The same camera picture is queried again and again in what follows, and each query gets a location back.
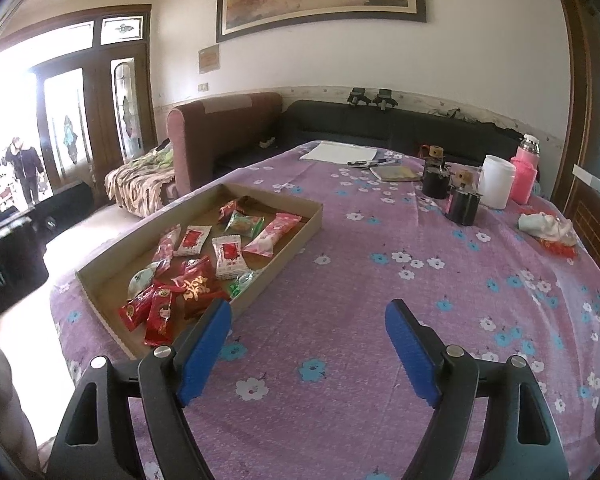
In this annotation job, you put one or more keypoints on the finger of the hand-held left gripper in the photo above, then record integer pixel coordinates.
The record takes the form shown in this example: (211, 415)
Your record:
(62, 210)

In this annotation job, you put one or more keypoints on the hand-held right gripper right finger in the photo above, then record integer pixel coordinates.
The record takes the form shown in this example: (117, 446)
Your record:
(412, 355)

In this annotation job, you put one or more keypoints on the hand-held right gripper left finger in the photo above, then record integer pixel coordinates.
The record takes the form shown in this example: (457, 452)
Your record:
(205, 355)

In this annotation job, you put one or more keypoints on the red candy packet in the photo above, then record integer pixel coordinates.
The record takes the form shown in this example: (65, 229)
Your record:
(137, 310)
(161, 320)

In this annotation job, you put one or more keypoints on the large red snack packet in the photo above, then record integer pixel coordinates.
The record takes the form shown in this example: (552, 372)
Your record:
(199, 286)

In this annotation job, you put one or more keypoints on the shallow cardboard box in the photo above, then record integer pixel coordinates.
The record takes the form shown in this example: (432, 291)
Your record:
(107, 295)

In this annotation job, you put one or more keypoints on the white green candy packet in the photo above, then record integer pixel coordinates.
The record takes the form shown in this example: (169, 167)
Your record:
(145, 277)

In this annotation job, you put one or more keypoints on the white red snack packet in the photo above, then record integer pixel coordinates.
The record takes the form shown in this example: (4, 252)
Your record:
(192, 240)
(228, 256)

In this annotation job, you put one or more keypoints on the pink red snack packet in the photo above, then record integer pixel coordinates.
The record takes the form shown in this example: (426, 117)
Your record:
(165, 247)

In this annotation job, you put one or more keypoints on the green snack packet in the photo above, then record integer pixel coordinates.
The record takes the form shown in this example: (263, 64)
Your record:
(245, 225)

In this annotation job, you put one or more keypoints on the pink white snack packet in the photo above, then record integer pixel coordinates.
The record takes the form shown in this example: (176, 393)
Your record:
(272, 234)

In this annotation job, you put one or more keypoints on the dark red snack packet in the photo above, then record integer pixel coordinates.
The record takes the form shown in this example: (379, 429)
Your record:
(228, 210)

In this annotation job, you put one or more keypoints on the person's left forearm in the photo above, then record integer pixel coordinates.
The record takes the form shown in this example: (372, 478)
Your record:
(5, 410)

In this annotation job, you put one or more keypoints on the patterned blanket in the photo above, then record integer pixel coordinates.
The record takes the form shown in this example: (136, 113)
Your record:
(140, 180)

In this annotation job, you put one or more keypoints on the purple floral tablecloth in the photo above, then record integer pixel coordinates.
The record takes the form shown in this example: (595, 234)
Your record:
(355, 285)

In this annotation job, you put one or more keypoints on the wooden glass door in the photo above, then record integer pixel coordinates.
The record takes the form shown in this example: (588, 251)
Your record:
(100, 110)

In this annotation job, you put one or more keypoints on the black canister with tan cap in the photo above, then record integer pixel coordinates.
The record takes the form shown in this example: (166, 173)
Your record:
(436, 182)
(462, 207)

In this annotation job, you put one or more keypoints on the brown armchair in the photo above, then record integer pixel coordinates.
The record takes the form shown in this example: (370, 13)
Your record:
(205, 140)

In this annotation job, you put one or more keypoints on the red plastic bag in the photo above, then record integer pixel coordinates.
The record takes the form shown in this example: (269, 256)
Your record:
(557, 250)

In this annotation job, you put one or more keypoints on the tan notebook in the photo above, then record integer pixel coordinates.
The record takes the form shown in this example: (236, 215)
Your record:
(395, 173)

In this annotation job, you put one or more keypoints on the white crumpled plastic bag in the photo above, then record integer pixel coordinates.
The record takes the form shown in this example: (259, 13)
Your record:
(542, 224)

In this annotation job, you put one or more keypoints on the white plastic jar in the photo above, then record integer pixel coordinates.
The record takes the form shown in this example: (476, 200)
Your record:
(496, 182)

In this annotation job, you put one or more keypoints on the black pen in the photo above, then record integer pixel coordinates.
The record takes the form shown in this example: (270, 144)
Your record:
(362, 163)

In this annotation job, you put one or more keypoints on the pink thermos bottle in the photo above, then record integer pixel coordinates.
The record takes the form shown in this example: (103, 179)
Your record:
(525, 175)

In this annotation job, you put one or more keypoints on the white paper sheet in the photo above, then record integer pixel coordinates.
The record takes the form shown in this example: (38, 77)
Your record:
(337, 152)

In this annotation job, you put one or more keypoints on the wooden sideboard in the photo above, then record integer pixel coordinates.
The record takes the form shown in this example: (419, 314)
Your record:
(595, 215)

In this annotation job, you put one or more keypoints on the black sofa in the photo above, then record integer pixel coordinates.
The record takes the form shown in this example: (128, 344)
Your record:
(355, 120)

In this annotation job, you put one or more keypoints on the small wall plaque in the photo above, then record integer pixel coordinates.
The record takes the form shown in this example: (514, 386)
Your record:
(209, 58)

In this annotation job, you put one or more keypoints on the black clamp mount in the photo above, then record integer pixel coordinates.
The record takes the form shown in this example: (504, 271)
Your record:
(357, 96)
(385, 98)

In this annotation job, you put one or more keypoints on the wooden door frame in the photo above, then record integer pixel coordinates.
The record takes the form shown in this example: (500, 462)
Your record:
(577, 85)

